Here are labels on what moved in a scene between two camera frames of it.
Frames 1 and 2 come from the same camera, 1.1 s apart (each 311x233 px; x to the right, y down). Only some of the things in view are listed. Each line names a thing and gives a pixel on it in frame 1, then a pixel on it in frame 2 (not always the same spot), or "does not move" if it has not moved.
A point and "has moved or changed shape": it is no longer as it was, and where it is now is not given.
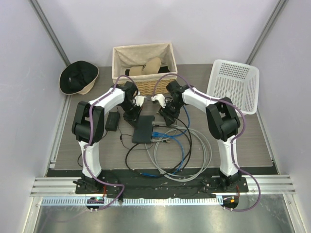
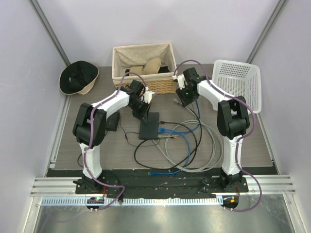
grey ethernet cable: (208, 158) to (168, 132)
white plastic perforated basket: (237, 81) does not move
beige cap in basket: (152, 66) does not move
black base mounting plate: (164, 180) does not move
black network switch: (143, 132) has moved or changed shape
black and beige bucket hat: (78, 77) does not move
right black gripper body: (172, 110) to (186, 95)
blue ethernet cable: (156, 134) to (180, 133)
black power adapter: (112, 121) does not move
